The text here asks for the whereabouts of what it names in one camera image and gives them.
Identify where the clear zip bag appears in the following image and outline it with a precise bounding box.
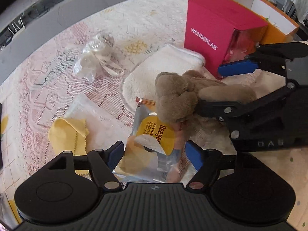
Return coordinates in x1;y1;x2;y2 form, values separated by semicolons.
64;94;131;152

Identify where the Deeyeo wipes packet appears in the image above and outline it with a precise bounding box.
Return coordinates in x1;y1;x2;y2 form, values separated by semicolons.
114;98;196;185

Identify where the brown plush toy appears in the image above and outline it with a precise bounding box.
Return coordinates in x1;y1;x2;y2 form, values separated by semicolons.
156;70;257;124

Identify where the yellow cleaning cloth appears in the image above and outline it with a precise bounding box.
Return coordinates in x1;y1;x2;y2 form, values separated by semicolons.
47;117;90;176

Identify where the cream towel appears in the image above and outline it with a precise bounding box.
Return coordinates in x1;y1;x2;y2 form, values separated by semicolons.
120;44;206;113

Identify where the white gift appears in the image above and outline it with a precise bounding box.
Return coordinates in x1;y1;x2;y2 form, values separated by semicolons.
73;31;124;82

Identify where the magenta Wonderlab box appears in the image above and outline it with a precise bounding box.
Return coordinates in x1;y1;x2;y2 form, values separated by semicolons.
184;0;268;79

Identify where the orange cardboard box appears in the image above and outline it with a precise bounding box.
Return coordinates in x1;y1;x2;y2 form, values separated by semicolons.
233;0;299;44

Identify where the lace table cover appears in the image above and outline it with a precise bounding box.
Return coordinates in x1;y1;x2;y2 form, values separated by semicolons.
0;0;210;198

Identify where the black remote control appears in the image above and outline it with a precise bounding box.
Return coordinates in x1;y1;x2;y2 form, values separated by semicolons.
0;103;3;169

